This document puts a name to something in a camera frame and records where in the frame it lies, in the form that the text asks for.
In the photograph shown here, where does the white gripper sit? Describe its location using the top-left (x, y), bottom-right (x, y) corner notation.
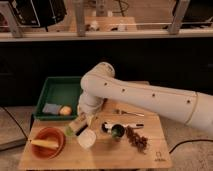
top-left (66, 114), bottom-right (92, 136)

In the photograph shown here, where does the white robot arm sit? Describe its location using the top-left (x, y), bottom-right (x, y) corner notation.
top-left (77, 62), bottom-right (213, 136)

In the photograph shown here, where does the white paper cup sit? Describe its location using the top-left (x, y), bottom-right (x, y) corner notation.
top-left (77, 129), bottom-right (96, 149)

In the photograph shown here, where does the dark green cup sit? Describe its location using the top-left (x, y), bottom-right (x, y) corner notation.
top-left (111, 124), bottom-right (125, 139)

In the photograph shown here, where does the yellow orange ball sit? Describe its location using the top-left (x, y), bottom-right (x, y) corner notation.
top-left (59, 106), bottom-right (72, 116)

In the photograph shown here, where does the black white marker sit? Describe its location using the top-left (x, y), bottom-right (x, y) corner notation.
top-left (101, 122), bottom-right (144, 133)

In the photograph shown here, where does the grey blue sponge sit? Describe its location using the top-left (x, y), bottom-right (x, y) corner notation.
top-left (42, 103), bottom-right (61, 115)

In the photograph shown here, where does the orange clay bowl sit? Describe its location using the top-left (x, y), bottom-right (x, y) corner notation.
top-left (30, 127), bottom-right (65, 159)

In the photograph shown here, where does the green plastic tray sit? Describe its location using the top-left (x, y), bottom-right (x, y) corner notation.
top-left (34, 76), bottom-right (82, 121)

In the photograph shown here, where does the yellow banana toy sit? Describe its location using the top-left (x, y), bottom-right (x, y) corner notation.
top-left (30, 139), bottom-right (59, 149)

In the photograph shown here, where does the wooden board table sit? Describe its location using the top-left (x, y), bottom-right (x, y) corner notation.
top-left (18, 100), bottom-right (172, 171)

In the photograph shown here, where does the black box top left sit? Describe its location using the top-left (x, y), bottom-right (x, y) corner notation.
top-left (9, 0), bottom-right (66, 27)

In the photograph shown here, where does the black cable left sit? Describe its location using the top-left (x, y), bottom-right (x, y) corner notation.
top-left (0, 105), bottom-right (30, 140)

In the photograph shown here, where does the black cable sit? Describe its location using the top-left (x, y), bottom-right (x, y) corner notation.
top-left (0, 105), bottom-right (30, 140)
top-left (168, 138), bottom-right (213, 155)

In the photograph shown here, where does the metal frame rail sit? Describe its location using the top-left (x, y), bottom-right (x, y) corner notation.
top-left (0, 0), bottom-right (213, 42)

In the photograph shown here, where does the black cable right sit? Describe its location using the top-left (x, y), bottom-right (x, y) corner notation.
top-left (168, 138), bottom-right (213, 155)

